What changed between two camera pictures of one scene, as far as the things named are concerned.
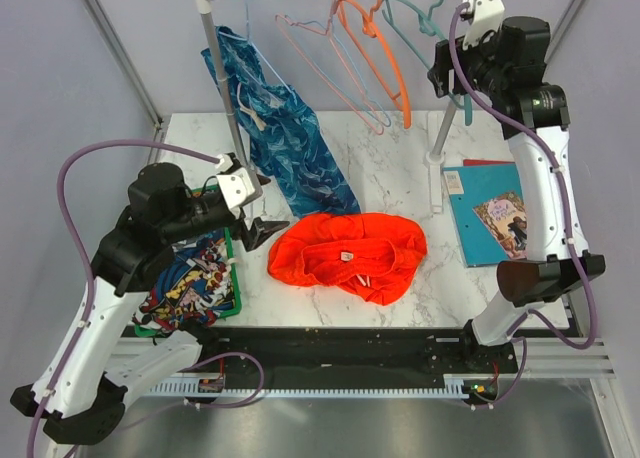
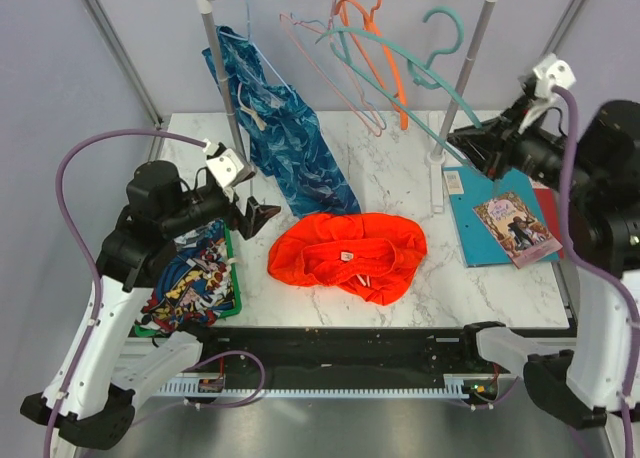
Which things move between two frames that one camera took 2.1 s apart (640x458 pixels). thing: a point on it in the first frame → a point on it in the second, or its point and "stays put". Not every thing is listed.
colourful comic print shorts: (197, 288) stays put
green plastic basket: (237, 308) stays put
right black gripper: (439, 73) → (490, 145)
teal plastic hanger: (428, 27) → (419, 62)
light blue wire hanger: (247, 39) stays put
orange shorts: (370, 254) stays put
